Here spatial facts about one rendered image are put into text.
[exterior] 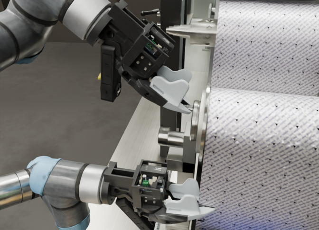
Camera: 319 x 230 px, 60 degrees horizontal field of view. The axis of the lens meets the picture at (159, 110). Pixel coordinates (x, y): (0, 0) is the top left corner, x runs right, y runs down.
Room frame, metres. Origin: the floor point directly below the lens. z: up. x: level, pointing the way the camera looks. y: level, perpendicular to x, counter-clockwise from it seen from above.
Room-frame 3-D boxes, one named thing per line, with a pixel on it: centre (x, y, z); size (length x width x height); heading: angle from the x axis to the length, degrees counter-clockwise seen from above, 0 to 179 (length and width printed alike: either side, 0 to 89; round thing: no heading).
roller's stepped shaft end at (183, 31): (0.67, -0.05, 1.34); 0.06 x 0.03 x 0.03; 79
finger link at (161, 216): (0.34, -0.01, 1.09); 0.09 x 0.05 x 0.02; 78
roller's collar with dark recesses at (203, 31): (0.66, -0.11, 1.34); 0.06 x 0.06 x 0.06; 79
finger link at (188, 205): (0.33, -0.06, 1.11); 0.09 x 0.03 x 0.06; 78
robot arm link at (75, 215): (0.41, 0.21, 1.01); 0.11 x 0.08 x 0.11; 41
